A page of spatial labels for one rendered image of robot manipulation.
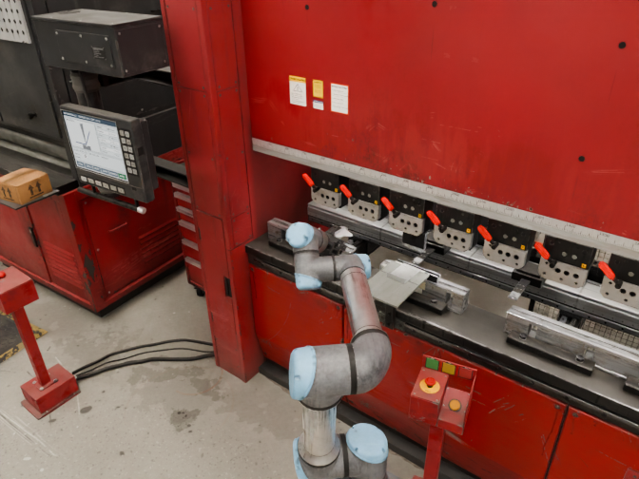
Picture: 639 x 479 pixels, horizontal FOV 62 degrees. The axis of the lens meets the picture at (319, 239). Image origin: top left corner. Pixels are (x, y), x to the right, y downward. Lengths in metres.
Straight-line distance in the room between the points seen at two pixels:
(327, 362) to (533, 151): 1.00
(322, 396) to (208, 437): 1.75
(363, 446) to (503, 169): 0.99
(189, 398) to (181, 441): 0.28
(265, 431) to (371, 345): 1.74
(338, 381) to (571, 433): 1.20
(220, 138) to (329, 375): 1.43
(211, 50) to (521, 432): 1.93
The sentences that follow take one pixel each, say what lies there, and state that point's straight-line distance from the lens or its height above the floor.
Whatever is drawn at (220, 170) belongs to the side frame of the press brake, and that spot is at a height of 1.31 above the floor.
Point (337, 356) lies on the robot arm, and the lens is 1.21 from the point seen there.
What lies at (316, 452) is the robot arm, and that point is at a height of 1.04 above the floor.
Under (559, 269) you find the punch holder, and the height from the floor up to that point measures 1.22.
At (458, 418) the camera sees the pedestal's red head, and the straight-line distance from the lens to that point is 2.08.
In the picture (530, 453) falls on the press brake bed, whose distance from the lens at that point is 2.38.
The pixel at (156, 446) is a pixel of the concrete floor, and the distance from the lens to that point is 2.98.
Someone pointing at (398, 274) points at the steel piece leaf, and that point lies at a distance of 2.21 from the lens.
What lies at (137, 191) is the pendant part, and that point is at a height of 1.29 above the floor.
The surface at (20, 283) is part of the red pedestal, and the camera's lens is 2.90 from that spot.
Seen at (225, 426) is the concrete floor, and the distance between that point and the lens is 2.98.
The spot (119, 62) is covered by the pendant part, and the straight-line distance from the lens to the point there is 2.23.
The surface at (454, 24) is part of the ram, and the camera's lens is 1.85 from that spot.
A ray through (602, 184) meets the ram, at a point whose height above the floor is 1.55.
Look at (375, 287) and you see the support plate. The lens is 2.13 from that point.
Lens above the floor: 2.23
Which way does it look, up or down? 30 degrees down
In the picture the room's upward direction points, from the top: 1 degrees counter-clockwise
